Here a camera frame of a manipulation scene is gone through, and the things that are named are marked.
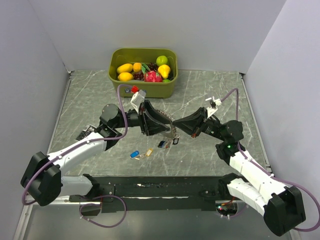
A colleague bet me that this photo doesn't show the orange fruit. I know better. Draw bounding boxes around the orange fruit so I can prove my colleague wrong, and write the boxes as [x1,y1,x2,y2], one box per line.
[132,62,142,73]

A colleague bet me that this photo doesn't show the olive green plastic basket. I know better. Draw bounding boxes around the olive green plastic basket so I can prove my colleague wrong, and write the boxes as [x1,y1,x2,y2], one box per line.
[108,48,178,98]

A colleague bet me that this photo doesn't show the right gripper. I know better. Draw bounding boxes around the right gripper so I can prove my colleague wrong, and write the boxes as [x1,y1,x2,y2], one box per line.
[172,107,227,142]

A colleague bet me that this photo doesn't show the upper yellow mango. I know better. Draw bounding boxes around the upper yellow mango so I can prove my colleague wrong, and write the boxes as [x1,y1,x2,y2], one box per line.
[116,63,133,75]

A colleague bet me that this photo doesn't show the lower yellow mango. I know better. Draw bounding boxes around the lower yellow mango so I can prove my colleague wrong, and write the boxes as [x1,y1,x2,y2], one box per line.
[117,72,134,82]

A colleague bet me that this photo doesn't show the yellow pear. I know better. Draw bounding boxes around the yellow pear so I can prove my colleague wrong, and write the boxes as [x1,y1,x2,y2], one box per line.
[157,64,171,79]

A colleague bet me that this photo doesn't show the dark red grapes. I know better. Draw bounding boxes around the dark red grapes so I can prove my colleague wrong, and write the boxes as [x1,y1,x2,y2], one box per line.
[133,72,144,81]

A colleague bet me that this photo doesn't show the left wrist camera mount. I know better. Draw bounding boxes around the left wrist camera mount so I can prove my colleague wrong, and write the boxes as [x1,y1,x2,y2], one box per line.
[130,85,146,113]

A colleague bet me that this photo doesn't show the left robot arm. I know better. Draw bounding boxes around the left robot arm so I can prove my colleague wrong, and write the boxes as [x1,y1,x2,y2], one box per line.
[20,100,172,206]

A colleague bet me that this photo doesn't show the yellow key tag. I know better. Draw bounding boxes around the yellow key tag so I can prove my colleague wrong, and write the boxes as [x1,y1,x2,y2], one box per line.
[140,148,153,159]

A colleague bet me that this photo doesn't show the aluminium rail frame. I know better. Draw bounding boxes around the aluminium rail frame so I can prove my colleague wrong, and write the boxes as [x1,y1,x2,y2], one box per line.
[23,181,289,208]

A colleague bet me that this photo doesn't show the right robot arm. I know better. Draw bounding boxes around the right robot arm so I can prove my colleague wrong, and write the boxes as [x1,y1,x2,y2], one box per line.
[172,107,306,236]

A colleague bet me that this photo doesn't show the blue key tag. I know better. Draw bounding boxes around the blue key tag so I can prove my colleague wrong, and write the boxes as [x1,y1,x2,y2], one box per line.
[157,140,166,148]
[130,150,140,160]

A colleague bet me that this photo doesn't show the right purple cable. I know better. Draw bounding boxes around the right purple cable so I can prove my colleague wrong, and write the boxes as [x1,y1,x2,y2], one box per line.
[219,87,320,231]

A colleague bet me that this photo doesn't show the green apple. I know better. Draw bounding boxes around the green apple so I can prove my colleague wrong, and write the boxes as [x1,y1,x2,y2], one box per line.
[156,55,169,67]

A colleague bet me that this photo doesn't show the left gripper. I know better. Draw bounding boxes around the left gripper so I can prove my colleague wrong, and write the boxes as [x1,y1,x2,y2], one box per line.
[113,100,171,136]

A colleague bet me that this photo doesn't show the yellow mango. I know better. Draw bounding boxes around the yellow mango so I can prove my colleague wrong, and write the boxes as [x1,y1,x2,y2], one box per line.
[116,63,133,75]
[117,72,134,82]

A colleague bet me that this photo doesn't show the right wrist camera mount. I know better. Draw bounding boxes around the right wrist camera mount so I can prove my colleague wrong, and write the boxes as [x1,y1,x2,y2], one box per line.
[205,96,222,119]

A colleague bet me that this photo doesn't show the blue key tag on table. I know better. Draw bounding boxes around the blue key tag on table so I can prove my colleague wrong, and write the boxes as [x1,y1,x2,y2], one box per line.
[130,150,140,160]

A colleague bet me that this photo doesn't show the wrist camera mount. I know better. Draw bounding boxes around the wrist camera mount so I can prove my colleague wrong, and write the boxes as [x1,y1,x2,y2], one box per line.
[130,85,146,113]
[205,96,222,119]

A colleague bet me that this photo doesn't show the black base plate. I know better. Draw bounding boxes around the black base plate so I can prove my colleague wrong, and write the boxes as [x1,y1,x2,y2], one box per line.
[68,175,248,214]

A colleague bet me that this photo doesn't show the pink dragon fruit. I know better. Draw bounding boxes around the pink dragon fruit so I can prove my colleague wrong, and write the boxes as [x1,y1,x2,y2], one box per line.
[144,70,163,83]

